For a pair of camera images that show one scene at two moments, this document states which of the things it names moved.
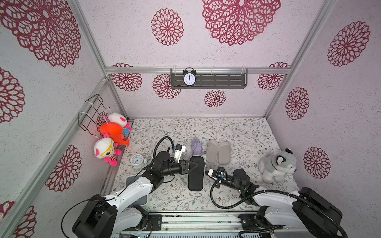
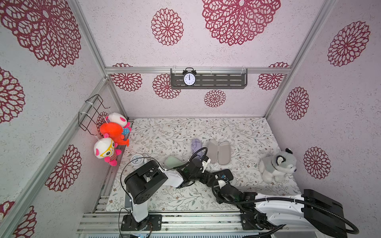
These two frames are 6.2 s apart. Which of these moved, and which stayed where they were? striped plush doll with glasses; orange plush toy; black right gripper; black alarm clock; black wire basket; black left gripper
Moved: black right gripper; black left gripper
Stayed: black wire basket; orange plush toy; striped plush doll with glasses; black alarm clock
